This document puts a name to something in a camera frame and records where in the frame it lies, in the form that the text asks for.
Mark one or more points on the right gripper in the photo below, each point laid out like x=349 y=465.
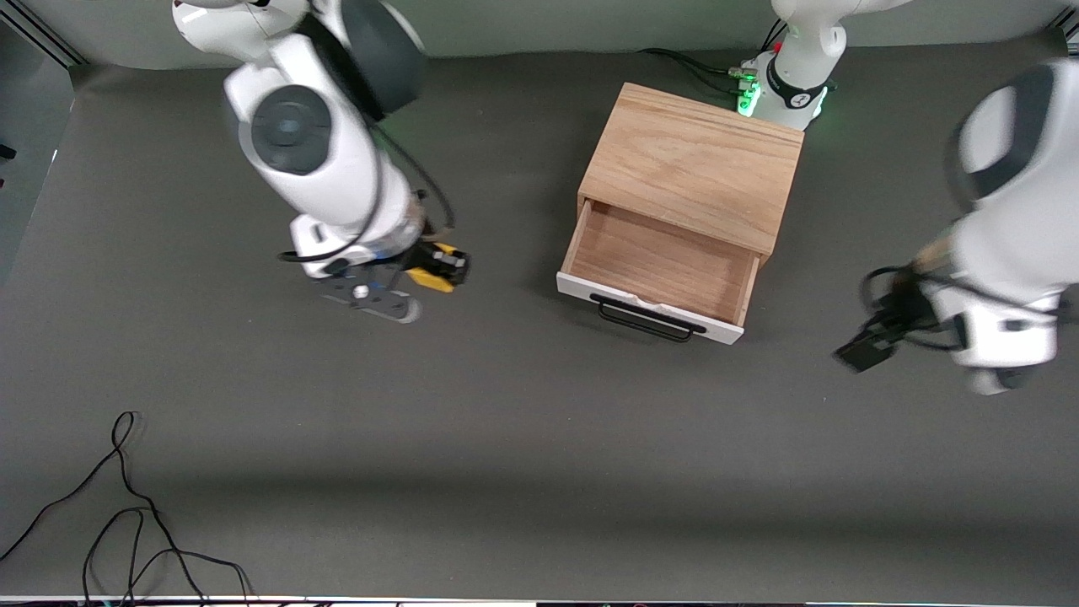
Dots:
x=427 y=256

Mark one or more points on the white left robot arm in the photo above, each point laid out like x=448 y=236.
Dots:
x=1020 y=219

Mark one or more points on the yellow cube block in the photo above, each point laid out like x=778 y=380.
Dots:
x=426 y=281

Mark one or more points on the aluminium frame rail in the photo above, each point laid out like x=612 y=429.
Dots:
x=42 y=34
x=1070 y=29

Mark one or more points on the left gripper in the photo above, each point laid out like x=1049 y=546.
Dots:
x=900 y=314

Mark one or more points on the wooden drawer cabinet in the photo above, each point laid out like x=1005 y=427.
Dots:
x=691 y=160

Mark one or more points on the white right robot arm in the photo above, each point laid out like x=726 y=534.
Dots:
x=320 y=177

